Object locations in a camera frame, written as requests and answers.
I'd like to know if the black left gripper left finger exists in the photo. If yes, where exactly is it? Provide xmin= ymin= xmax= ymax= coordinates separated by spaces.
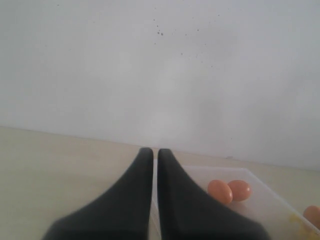
xmin=43 ymin=147 xmax=153 ymax=240

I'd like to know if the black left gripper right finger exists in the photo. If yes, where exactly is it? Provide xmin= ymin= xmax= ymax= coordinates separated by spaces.
xmin=157 ymin=148 xmax=270 ymax=240

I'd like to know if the brown egg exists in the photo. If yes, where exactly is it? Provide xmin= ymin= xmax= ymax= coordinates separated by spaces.
xmin=303 ymin=205 xmax=320 ymax=229
xmin=207 ymin=179 xmax=233 ymax=205
xmin=227 ymin=180 xmax=252 ymax=202

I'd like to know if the clear plastic storage box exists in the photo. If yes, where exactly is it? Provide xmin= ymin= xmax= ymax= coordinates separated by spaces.
xmin=152 ymin=163 xmax=320 ymax=240

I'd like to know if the yellow plastic egg tray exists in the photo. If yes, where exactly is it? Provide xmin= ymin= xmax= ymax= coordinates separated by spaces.
xmin=289 ymin=214 xmax=311 ymax=234

